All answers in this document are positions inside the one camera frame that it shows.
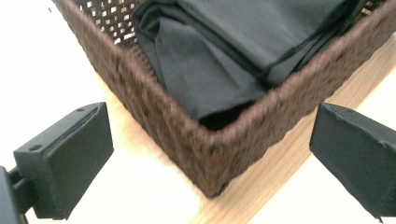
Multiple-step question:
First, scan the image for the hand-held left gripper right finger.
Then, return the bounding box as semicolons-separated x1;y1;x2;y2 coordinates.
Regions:
309;102;396;224

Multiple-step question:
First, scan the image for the brown woven basket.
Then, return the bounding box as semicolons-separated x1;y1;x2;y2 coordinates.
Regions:
50;0;396;199

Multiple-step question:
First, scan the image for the black cloth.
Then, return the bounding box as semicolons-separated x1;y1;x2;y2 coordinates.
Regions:
132;0;375;131

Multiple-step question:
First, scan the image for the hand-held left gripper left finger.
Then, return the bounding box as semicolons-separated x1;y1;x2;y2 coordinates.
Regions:
13;101;115;220

